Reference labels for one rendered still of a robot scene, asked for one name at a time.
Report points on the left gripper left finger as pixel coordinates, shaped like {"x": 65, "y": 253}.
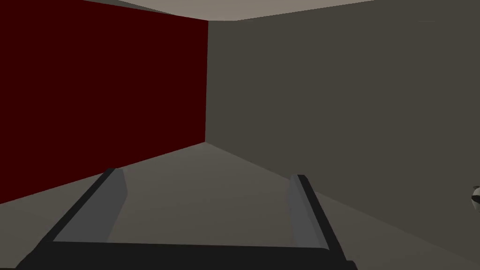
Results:
{"x": 93, "y": 210}

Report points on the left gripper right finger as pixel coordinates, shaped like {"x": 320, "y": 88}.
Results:
{"x": 307, "y": 217}

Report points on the white and black door knob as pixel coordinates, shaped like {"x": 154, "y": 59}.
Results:
{"x": 476, "y": 197}

